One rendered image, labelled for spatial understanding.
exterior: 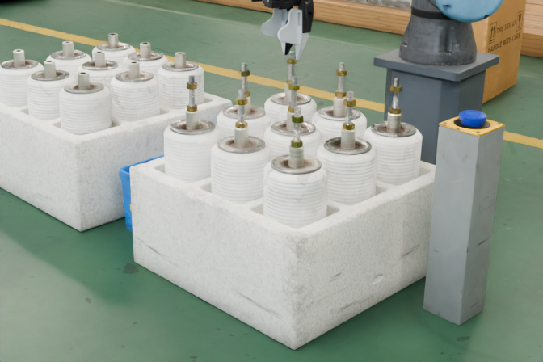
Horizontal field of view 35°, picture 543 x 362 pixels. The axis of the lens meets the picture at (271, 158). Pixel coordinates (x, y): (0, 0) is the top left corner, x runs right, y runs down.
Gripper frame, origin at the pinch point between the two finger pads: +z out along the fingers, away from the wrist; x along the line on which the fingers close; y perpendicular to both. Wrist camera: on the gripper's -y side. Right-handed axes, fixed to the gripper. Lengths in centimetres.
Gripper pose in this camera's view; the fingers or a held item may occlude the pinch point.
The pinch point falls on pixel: (295, 49)
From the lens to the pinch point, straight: 158.0
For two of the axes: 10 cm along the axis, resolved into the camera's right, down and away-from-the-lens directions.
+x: 5.1, 3.1, -8.0
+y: -8.6, 1.7, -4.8
